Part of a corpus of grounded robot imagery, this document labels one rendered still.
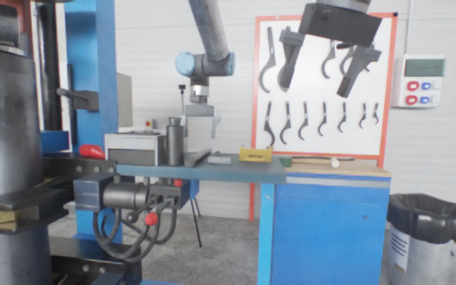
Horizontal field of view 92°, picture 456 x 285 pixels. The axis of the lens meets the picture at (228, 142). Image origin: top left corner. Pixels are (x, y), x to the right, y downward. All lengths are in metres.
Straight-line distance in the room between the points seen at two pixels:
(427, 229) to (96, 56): 2.27
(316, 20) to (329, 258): 1.60
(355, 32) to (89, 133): 1.26
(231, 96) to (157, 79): 0.96
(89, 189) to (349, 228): 1.53
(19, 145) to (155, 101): 2.08
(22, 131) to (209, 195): 2.22
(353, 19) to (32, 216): 1.03
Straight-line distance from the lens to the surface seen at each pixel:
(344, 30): 0.49
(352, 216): 1.74
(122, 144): 1.03
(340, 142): 2.82
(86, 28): 1.45
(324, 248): 1.79
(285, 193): 1.58
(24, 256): 1.18
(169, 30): 3.05
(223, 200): 2.90
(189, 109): 1.05
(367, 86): 2.92
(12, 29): 1.13
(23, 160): 1.08
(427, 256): 2.17
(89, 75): 1.40
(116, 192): 0.96
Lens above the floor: 1.27
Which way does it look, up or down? 7 degrees down
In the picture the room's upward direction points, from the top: 1 degrees clockwise
